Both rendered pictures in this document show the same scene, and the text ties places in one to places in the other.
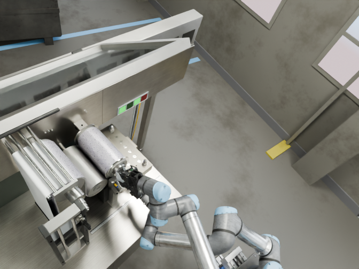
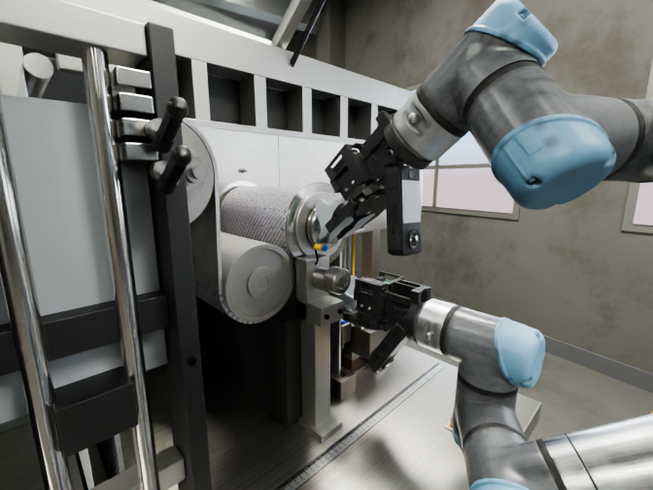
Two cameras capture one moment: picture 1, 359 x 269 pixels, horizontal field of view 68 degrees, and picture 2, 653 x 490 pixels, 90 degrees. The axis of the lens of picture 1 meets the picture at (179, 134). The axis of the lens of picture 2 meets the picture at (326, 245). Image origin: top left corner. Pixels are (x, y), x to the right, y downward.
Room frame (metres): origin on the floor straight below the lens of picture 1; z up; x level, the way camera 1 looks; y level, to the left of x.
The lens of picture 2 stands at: (0.09, 0.02, 1.33)
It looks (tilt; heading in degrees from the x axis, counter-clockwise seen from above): 12 degrees down; 21
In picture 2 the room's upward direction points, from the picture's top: straight up
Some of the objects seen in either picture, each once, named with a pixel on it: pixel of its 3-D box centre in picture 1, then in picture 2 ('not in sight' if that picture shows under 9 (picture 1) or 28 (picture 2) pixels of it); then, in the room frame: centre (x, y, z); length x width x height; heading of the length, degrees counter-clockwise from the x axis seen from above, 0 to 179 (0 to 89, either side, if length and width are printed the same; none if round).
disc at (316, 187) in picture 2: (117, 167); (320, 226); (0.61, 0.22, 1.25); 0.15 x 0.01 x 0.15; 155
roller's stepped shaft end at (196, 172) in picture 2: (83, 205); (187, 172); (0.35, 0.26, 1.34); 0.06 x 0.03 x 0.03; 65
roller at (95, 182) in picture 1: (82, 170); (223, 266); (0.55, 0.39, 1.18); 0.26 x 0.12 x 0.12; 65
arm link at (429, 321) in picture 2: (147, 198); (435, 326); (0.58, 0.03, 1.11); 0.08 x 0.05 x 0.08; 155
